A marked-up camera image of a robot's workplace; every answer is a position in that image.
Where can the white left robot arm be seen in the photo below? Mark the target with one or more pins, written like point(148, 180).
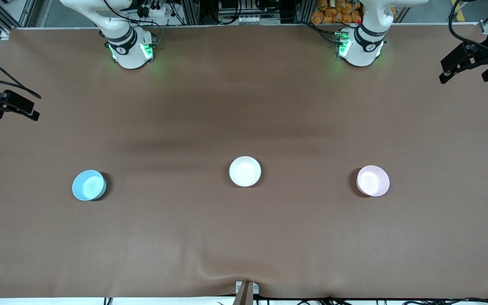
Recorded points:
point(360, 53)

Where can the brown table cloth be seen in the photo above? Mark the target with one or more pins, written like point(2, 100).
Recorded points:
point(244, 237)

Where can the white power strip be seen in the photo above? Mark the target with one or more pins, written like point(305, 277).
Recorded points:
point(247, 19)

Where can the pink bowl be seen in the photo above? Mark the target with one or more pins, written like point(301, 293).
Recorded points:
point(373, 181)

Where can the orange snack bags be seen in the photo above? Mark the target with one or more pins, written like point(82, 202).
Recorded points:
point(335, 12)

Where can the grey metal bracket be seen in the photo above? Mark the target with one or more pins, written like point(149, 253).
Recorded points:
point(256, 289)

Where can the blue bowl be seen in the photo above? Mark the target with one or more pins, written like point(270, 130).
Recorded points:
point(88, 185)

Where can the brown wooden strut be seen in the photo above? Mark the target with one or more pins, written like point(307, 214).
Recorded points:
point(244, 294)

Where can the white bowl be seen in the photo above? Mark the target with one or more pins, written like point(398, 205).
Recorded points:
point(245, 171)

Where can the aluminium frame post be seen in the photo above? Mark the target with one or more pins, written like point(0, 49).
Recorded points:
point(304, 10)
point(189, 12)

